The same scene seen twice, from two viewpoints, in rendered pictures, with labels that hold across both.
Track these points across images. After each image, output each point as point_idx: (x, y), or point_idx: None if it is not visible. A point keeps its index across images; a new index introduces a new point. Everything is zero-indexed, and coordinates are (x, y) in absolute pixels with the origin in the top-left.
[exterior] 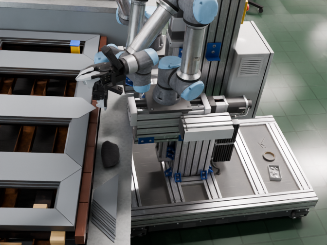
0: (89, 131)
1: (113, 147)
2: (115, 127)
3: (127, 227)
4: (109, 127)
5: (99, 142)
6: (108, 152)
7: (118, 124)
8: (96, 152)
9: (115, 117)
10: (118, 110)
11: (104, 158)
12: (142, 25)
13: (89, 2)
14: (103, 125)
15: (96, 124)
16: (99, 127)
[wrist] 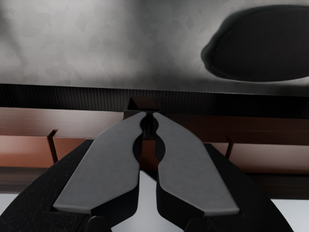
0: (281, 171)
1: (262, 35)
2: (120, 26)
3: None
4: (125, 51)
5: (200, 87)
6: (283, 57)
7: (100, 9)
8: (246, 93)
9: (60, 26)
10: (8, 6)
11: (308, 69)
12: None
13: None
14: (116, 73)
15: (239, 146)
16: (162, 99)
